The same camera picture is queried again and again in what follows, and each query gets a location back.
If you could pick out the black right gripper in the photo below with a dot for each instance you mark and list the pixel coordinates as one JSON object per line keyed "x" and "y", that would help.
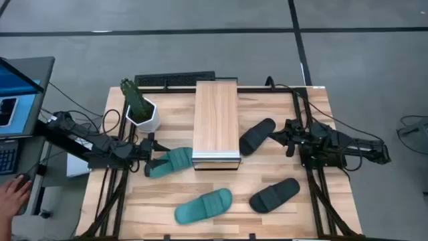
{"x": 296, "y": 134}

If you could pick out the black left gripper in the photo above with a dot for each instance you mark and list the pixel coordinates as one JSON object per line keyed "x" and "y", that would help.
{"x": 147, "y": 149}

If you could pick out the teal rubber slide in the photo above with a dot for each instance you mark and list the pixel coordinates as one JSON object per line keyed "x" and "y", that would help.
{"x": 177, "y": 160}
{"x": 200, "y": 209}

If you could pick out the black rubber slide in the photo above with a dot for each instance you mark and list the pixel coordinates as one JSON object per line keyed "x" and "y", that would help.
{"x": 272, "y": 197}
{"x": 255, "y": 137}

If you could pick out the person's forearm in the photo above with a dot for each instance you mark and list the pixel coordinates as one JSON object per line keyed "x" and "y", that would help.
{"x": 4, "y": 229}

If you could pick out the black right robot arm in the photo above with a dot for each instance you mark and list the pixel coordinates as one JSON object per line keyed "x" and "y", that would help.
{"x": 351, "y": 147}

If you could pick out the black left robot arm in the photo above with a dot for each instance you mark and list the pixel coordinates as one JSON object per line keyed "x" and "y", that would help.
{"x": 100, "y": 147}

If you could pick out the white hexagonal plant pot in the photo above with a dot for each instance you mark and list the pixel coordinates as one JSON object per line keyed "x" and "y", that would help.
{"x": 148, "y": 125}

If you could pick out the green cactus plant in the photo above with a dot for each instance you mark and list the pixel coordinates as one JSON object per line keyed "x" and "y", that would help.
{"x": 135, "y": 98}

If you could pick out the black perforated panel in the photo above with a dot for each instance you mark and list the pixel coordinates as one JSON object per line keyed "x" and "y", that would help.
{"x": 160, "y": 79}

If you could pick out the white box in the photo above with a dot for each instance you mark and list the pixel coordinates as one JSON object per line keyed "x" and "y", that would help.
{"x": 75, "y": 167}

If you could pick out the grey desk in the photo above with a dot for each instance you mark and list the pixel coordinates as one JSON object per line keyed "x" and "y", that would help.
{"x": 33, "y": 154}

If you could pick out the black desk caster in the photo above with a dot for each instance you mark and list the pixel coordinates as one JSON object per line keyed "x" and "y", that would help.
{"x": 45, "y": 213}

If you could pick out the computer monitor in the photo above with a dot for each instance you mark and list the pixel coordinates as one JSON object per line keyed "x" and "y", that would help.
{"x": 30, "y": 100}

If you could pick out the person's hand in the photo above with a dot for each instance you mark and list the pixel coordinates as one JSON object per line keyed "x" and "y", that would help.
{"x": 13, "y": 197}

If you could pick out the black computer keyboard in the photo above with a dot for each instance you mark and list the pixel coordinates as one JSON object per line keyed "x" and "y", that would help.
{"x": 7, "y": 157}

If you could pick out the wooden shelf with metal frame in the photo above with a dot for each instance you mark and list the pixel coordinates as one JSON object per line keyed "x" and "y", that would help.
{"x": 215, "y": 117}

